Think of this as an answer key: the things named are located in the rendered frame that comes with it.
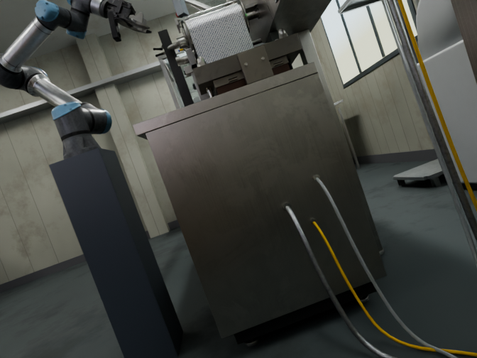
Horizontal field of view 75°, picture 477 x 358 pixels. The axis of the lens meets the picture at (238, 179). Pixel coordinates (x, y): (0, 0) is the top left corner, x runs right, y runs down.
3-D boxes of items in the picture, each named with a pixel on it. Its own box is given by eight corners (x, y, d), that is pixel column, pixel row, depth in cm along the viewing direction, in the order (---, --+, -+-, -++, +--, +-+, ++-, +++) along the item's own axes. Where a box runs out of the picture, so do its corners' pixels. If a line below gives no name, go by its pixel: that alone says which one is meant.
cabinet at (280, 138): (223, 227, 360) (198, 158, 356) (275, 208, 362) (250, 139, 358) (229, 366, 108) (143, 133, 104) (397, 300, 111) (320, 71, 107)
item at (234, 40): (207, 82, 130) (192, 40, 130) (259, 64, 131) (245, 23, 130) (207, 82, 130) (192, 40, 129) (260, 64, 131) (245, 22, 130)
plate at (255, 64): (247, 85, 111) (236, 56, 111) (272, 77, 112) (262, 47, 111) (247, 84, 109) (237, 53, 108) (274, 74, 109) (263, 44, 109)
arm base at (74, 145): (57, 163, 122) (48, 138, 122) (74, 163, 137) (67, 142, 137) (94, 150, 123) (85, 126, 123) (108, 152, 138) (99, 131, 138)
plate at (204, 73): (201, 95, 126) (196, 81, 126) (292, 63, 128) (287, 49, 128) (198, 84, 110) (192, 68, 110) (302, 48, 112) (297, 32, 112)
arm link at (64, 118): (53, 140, 126) (41, 109, 125) (79, 139, 139) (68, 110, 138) (74, 130, 122) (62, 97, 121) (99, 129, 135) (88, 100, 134)
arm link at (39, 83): (87, 139, 136) (-1, 82, 145) (110, 138, 150) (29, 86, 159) (96, 115, 132) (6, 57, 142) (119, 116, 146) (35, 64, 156)
